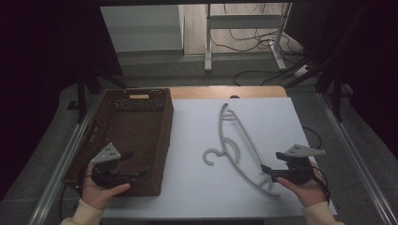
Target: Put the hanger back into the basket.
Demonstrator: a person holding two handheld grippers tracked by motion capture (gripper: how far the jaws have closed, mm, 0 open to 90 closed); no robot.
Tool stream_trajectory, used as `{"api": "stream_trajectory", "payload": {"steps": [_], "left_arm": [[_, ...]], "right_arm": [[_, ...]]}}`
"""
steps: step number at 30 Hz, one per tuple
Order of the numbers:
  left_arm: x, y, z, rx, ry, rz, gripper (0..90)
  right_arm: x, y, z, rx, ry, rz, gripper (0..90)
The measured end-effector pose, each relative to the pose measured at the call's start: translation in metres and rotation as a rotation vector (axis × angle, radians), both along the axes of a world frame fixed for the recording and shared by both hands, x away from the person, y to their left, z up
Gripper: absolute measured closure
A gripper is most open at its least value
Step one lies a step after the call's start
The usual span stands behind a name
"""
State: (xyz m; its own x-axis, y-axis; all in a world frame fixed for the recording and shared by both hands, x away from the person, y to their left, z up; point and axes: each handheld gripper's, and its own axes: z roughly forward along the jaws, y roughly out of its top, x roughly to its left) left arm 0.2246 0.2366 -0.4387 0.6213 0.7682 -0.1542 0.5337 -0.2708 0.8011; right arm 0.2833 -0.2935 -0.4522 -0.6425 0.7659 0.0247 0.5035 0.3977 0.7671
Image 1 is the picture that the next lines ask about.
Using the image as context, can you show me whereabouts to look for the person's right hand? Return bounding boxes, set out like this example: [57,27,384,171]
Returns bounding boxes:
[275,160,329,208]

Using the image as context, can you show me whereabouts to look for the person's left hand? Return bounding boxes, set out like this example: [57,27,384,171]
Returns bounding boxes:
[81,163,131,211]

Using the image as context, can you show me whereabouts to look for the white power strip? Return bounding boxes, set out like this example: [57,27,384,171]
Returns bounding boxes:
[293,63,313,78]

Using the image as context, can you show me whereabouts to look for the black tripod stand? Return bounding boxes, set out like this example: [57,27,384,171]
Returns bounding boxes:
[66,60,130,124]
[283,46,355,124]

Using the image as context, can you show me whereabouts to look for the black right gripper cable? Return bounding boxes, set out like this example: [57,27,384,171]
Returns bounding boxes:
[308,163,331,203]

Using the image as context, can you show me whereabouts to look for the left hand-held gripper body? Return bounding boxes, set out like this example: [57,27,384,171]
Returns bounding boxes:
[89,142,139,189]

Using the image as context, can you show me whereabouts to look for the brown woven basket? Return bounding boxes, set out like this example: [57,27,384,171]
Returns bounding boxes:
[62,87,175,198]

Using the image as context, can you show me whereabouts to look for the tangled black floor cables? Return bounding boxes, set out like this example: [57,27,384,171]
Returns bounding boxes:
[208,3,306,60]

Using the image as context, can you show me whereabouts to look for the white metal desk frame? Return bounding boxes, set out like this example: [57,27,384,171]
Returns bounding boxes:
[204,3,294,74]

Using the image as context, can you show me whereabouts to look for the white table mat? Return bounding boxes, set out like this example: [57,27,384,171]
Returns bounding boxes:
[102,97,339,219]

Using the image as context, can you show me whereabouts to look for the white clothes hanger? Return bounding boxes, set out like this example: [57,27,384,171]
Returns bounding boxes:
[202,102,282,199]

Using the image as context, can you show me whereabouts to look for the thin black looped cable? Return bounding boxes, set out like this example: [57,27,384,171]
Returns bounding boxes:
[301,126,323,150]

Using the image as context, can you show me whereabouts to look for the aluminium rail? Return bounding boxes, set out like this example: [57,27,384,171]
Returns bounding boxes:
[27,93,101,225]
[316,91,398,225]

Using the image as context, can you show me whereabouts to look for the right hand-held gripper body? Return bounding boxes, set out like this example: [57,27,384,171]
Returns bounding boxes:
[271,143,327,186]

